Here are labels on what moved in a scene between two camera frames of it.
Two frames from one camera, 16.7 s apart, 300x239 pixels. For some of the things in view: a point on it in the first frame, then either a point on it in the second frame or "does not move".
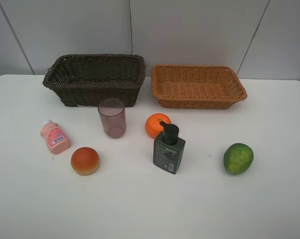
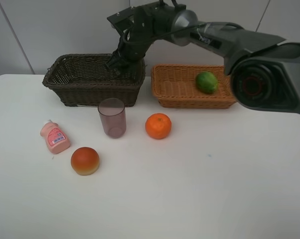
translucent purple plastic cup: x=112 y=112 does not move
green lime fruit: x=237 y=158 -> x=207 y=82
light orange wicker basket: x=196 y=87 does not move
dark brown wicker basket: x=87 y=79 does not move
